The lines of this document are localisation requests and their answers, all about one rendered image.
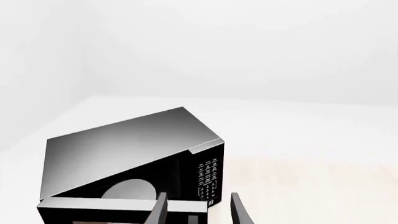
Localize black microwave oven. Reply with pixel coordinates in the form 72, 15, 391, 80
39, 106, 225, 207

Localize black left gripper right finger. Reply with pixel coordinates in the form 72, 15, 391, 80
230, 192, 256, 224

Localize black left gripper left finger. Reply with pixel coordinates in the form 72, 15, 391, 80
144, 192, 169, 224

